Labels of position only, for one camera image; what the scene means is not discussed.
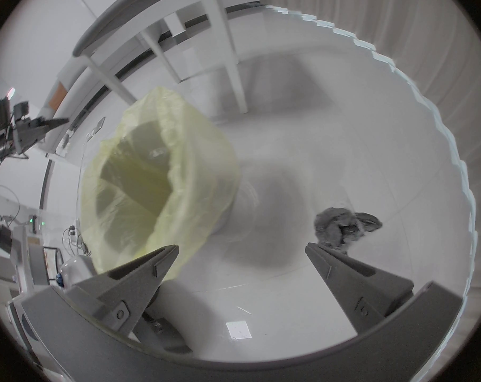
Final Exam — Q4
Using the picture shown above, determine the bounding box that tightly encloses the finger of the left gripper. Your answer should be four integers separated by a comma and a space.
37, 117, 70, 130

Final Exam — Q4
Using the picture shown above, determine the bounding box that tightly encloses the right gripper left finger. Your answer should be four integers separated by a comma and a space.
65, 244, 180, 339

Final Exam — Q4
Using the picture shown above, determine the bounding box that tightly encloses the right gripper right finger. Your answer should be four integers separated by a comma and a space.
304, 242, 415, 336

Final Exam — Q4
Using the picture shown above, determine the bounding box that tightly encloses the black plastic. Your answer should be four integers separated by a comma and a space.
314, 207, 383, 251

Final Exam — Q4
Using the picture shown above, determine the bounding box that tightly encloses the yellow plastic bag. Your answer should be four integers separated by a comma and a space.
79, 86, 241, 281

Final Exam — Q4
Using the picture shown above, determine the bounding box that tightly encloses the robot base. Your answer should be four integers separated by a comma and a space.
7, 221, 194, 357

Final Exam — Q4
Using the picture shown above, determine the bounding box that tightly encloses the white trash bin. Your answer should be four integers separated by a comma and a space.
85, 118, 262, 250

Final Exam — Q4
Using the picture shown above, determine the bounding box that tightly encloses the orange cushion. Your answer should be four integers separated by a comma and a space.
51, 84, 68, 109

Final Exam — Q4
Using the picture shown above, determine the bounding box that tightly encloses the pale grey sofa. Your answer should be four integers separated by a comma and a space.
41, 60, 90, 158

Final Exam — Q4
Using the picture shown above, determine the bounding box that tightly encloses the grey and white chair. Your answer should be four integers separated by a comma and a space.
72, 0, 249, 114

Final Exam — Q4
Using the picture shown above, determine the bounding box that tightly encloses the white curtain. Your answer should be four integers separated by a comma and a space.
260, 0, 481, 289

